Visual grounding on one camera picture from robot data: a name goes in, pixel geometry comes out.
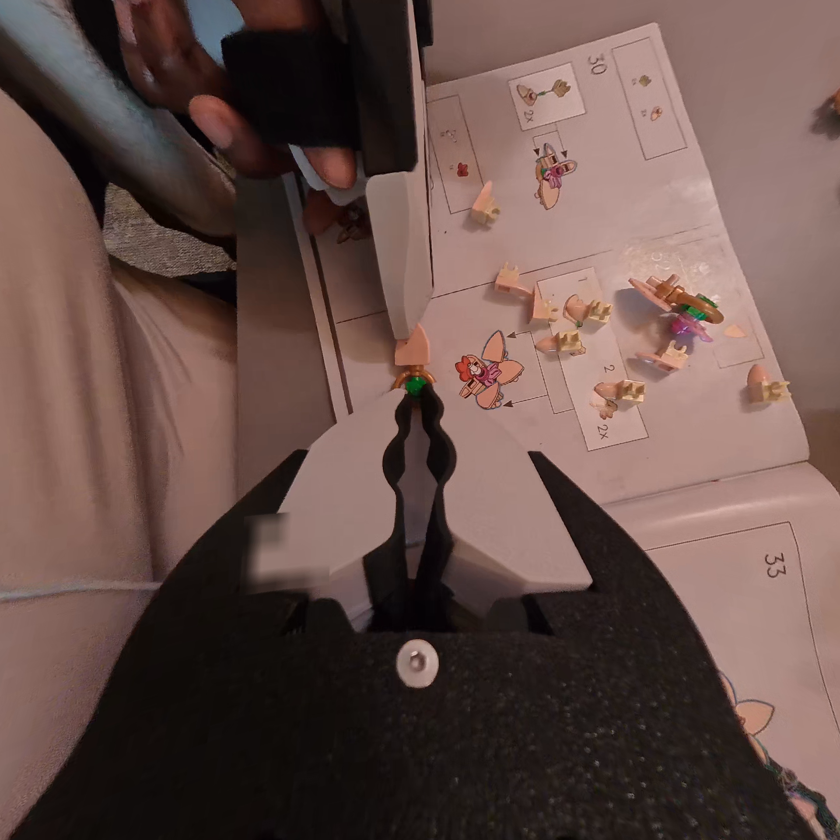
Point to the partly built brick flower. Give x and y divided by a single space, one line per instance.
676 315

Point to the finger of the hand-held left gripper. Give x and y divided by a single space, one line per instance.
390 262

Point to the open building instruction booklet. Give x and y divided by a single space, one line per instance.
689 197

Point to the grey desk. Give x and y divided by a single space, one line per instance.
754 79

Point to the person's left forearm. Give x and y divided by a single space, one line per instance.
79 85

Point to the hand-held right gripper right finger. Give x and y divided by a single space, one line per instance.
512 512

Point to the green round stud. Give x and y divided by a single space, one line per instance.
412 386

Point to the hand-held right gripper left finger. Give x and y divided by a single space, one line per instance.
348 499

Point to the person's left hand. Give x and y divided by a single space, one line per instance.
210 121

